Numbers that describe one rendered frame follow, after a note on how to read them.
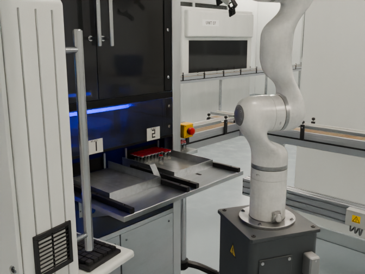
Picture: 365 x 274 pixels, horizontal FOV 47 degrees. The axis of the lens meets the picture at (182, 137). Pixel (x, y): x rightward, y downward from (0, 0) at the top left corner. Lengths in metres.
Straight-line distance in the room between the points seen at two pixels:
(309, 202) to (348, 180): 0.59
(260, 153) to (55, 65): 0.69
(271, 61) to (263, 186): 0.40
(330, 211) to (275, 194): 1.25
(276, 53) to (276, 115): 0.19
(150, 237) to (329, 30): 1.85
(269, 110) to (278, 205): 0.32
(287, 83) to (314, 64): 1.82
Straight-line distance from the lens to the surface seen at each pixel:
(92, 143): 1.79
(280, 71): 1.33
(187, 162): 2.02
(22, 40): 0.98
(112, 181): 1.78
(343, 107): 3.11
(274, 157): 1.37
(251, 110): 1.30
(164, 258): 2.30
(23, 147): 1.00
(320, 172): 3.26
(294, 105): 1.37
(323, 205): 2.64
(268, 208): 1.42
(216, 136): 2.58
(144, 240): 2.15
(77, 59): 1.11
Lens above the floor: 1.45
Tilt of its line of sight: 13 degrees down
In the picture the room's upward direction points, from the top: straight up
